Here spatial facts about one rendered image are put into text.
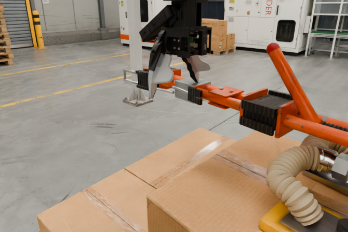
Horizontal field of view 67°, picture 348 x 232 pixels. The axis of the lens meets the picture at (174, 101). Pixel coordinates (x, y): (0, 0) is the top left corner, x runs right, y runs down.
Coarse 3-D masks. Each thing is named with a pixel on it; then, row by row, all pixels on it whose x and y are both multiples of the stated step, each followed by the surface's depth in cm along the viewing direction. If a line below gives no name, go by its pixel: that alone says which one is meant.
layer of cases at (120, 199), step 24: (168, 144) 145; (192, 144) 145; (216, 144) 145; (144, 168) 123; (168, 168) 123; (96, 192) 108; (120, 192) 108; (144, 192) 108; (48, 216) 95; (72, 216) 95; (96, 216) 95; (120, 216) 95; (144, 216) 95
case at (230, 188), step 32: (224, 160) 57; (256, 160) 57; (160, 192) 48; (192, 192) 48; (224, 192) 48; (256, 192) 48; (320, 192) 48; (160, 224) 46; (192, 224) 40; (224, 224) 40; (256, 224) 40
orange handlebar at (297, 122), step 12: (168, 84) 68; (204, 96) 59; (216, 96) 56; (228, 96) 54; (240, 96) 56; (288, 120) 44; (300, 120) 43; (324, 120) 44; (336, 120) 43; (312, 132) 42; (324, 132) 40; (336, 132) 39
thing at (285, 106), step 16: (256, 96) 52; (272, 96) 53; (288, 96) 51; (240, 112) 51; (256, 112) 47; (272, 112) 44; (288, 112) 46; (256, 128) 48; (272, 128) 45; (288, 128) 47
